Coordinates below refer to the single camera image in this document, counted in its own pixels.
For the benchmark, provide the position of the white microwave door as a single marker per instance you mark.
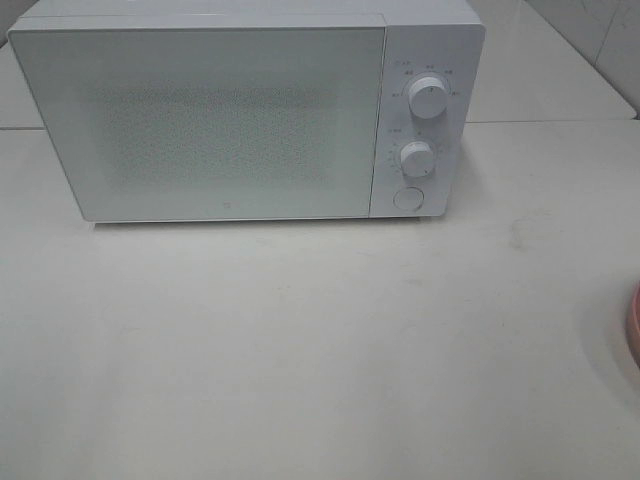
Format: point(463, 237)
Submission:
point(177, 125)

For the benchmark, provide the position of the white lower microwave knob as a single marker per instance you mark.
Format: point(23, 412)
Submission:
point(417, 159)

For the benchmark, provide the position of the white microwave knob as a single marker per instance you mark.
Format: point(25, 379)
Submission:
point(428, 98)
point(417, 159)

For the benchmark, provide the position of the white round door button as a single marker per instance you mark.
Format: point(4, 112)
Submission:
point(409, 199)

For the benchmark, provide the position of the white upper microwave knob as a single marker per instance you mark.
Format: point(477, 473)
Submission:
point(428, 98)

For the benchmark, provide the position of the white microwave oven body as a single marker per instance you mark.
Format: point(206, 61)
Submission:
point(422, 39)

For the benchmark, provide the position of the pink plate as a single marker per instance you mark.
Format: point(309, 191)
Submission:
point(633, 327)

